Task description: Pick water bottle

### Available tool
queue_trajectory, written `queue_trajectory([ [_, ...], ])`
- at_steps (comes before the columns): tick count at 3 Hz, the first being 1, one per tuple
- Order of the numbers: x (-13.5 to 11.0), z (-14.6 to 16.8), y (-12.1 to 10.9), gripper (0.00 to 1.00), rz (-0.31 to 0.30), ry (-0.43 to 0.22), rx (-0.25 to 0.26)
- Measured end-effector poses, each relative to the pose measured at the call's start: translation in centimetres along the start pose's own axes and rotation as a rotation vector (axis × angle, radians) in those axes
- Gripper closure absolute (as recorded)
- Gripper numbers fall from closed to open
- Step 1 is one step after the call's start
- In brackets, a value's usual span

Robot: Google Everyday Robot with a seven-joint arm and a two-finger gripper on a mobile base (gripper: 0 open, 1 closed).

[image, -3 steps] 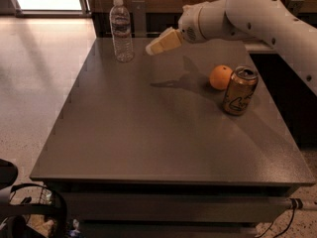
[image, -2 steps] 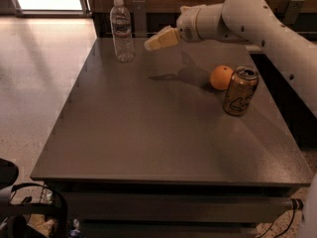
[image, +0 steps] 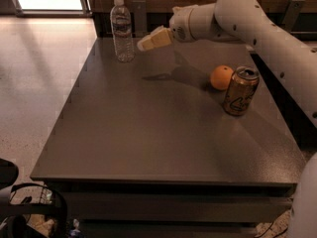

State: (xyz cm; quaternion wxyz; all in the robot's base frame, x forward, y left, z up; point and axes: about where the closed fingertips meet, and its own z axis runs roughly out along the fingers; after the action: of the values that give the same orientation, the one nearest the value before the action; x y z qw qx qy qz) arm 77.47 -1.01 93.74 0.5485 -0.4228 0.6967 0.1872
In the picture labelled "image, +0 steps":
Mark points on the gold soda can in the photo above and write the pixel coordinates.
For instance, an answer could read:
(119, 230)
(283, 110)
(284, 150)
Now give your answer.
(242, 87)

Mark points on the clear plastic water bottle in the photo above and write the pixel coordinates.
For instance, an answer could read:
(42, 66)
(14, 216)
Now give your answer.
(121, 26)

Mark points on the grey horizontal rail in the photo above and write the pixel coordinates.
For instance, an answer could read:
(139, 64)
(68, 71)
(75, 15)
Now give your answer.
(160, 34)

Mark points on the grey metal bracket right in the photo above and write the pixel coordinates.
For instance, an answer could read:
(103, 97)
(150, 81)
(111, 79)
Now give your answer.
(291, 14)

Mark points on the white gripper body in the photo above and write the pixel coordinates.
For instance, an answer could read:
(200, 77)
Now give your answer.
(178, 25)

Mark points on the orange fruit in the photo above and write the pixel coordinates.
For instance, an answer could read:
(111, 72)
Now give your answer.
(220, 77)

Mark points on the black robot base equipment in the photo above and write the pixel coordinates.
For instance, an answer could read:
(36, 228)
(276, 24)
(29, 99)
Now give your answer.
(29, 210)

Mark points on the grey metal bracket left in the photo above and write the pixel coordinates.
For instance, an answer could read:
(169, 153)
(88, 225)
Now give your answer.
(140, 17)

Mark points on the grey metal bracket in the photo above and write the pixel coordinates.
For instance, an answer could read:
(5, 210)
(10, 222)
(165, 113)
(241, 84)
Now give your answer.
(140, 17)
(291, 14)

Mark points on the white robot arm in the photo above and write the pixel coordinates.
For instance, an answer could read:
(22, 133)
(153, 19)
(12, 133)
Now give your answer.
(292, 63)

